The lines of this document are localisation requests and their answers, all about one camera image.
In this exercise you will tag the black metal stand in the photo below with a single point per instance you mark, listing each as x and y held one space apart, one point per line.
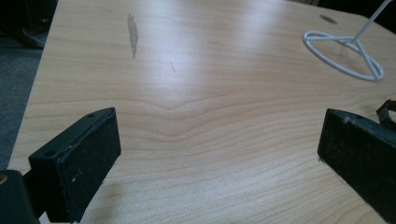
28 21

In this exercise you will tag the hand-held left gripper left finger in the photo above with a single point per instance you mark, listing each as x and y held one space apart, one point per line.
77 161

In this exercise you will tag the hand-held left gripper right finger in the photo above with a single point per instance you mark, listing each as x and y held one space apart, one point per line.
358 155

